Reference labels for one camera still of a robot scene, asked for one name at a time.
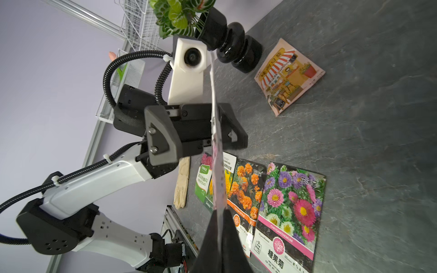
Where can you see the orange marigold seed packet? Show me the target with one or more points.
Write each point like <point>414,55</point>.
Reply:
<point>244,200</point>

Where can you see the white wire wall shelf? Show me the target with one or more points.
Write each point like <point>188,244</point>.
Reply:
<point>139,24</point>

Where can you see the beige work glove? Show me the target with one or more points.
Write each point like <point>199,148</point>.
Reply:
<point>180,194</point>

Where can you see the green seed packet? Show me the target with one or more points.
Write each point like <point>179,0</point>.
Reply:
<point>203,177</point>

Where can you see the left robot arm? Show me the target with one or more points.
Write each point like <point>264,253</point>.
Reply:
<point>61,214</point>

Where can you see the pink zinnia seed packet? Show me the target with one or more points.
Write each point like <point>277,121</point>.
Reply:
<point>288,219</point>

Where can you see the pink shop seed packet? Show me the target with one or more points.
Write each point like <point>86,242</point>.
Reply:
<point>286,75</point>

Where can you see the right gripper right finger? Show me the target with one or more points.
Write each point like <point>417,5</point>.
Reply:
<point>233,258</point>

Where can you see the green artificial plant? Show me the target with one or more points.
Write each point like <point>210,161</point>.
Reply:
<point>181,17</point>

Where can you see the yellow marigold seed packet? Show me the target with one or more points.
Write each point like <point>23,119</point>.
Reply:
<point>229,168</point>

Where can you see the black vase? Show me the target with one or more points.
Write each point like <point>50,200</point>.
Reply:
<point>230,41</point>

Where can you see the purple flower seed packet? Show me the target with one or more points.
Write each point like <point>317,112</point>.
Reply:
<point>219,184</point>

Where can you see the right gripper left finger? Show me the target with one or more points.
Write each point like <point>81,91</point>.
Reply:
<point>209,259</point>

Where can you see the pink artificial tulip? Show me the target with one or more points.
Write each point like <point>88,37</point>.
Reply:
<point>120,70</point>

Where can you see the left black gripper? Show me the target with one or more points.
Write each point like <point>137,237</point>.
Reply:
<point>174,131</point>

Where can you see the aluminium front rail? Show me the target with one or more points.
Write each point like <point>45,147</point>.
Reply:
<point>173,231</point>

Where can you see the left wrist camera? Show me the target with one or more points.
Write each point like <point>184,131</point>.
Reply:
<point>189,64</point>

